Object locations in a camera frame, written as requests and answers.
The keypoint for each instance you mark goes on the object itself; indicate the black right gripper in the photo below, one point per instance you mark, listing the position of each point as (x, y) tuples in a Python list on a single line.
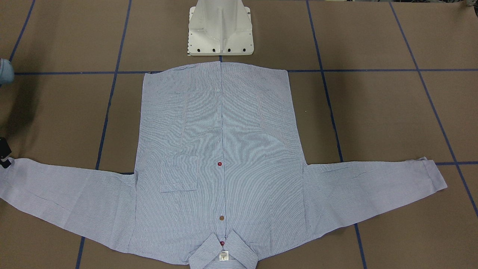
[(3, 151)]

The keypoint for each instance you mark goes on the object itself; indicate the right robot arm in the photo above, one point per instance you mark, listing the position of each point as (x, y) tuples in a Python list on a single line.
[(6, 77)]

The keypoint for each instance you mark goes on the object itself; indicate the light blue striped shirt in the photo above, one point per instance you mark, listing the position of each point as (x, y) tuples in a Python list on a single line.
[(220, 179)]

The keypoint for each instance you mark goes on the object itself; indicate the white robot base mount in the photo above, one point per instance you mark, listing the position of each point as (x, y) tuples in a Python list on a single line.
[(220, 28)]

